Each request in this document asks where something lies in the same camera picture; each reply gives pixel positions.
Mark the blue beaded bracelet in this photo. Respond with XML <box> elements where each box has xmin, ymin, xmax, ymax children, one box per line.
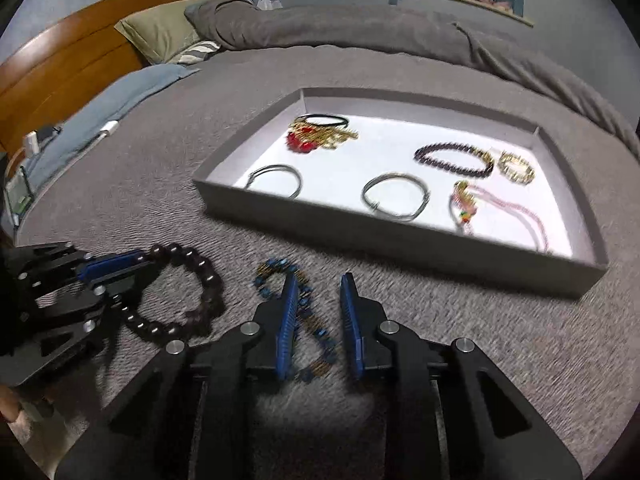
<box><xmin>252</xmin><ymin>257</ymin><xmax>339</xmax><ymax>385</ymax></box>

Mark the large dark wooden bead bracelet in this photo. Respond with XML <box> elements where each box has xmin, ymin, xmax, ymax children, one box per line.
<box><xmin>117</xmin><ymin>242</ymin><xmax>228</xmax><ymax>345</ymax></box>

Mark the silver bangle ring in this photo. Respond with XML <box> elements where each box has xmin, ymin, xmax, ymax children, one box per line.
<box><xmin>361</xmin><ymin>172</ymin><xmax>432</xmax><ymax>224</ymax></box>

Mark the black cord bracelet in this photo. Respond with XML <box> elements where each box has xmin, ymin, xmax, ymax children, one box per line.
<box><xmin>243</xmin><ymin>164</ymin><xmax>304</xmax><ymax>201</ymax></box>

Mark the pink beaded necklace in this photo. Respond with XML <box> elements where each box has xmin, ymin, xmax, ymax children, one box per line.
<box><xmin>449</xmin><ymin>180</ymin><xmax>550</xmax><ymax>254</ymax></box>

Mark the small dark bead bracelet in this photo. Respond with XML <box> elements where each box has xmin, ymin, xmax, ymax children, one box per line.
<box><xmin>413</xmin><ymin>142</ymin><xmax>497</xmax><ymax>180</ymax></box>

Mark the red bead gold jewelry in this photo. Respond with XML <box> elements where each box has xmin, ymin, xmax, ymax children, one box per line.
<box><xmin>285</xmin><ymin>127</ymin><xmax>320</xmax><ymax>154</ymax></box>

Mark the grey jewelry tray box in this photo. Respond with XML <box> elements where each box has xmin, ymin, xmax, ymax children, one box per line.
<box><xmin>193</xmin><ymin>88</ymin><xmax>608</xmax><ymax>297</ymax></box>

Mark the person's left hand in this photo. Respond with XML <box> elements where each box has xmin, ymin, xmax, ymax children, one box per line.
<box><xmin>0</xmin><ymin>385</ymin><xmax>22</xmax><ymax>424</ymax></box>

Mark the white charger plug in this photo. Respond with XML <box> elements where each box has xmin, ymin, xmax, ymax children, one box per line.
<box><xmin>100</xmin><ymin>120</ymin><xmax>119</xmax><ymax>138</ymax></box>

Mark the blue blanket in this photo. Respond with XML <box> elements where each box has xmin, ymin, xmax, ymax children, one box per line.
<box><xmin>23</xmin><ymin>64</ymin><xmax>198</xmax><ymax>194</ymax></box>

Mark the gold hair clip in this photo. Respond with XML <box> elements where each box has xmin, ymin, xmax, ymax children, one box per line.
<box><xmin>288</xmin><ymin>114</ymin><xmax>359</xmax><ymax>150</ymax></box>

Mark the wooden headboard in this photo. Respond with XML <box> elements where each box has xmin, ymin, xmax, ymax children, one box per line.
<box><xmin>1</xmin><ymin>0</ymin><xmax>178</xmax><ymax>155</ymax></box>

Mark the grey bed sheet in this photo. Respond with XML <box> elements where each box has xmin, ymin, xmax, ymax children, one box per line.
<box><xmin>18</xmin><ymin>46</ymin><xmax>639</xmax><ymax>472</ymax></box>

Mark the striped pillow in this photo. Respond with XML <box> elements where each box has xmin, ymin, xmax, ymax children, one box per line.
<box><xmin>171</xmin><ymin>40</ymin><xmax>221</xmax><ymax>66</ymax></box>

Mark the olive green pillow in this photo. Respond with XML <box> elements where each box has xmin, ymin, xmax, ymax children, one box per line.
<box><xmin>114</xmin><ymin>0</ymin><xmax>224</xmax><ymax>64</ymax></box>

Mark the grey duvet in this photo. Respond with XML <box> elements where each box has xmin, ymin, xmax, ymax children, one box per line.
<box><xmin>184</xmin><ymin>0</ymin><xmax>639</xmax><ymax>155</ymax></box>

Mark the white plastic bag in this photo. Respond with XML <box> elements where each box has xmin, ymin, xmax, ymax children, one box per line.
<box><xmin>257</xmin><ymin>0</ymin><xmax>283</xmax><ymax>11</ymax></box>

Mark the black hair tie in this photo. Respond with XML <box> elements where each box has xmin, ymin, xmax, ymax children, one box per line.
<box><xmin>299</xmin><ymin>112</ymin><xmax>350</xmax><ymax>130</ymax></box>

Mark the gold chain bracelet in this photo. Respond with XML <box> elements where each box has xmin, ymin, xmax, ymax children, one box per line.
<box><xmin>497</xmin><ymin>152</ymin><xmax>536</xmax><ymax>186</ymax></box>

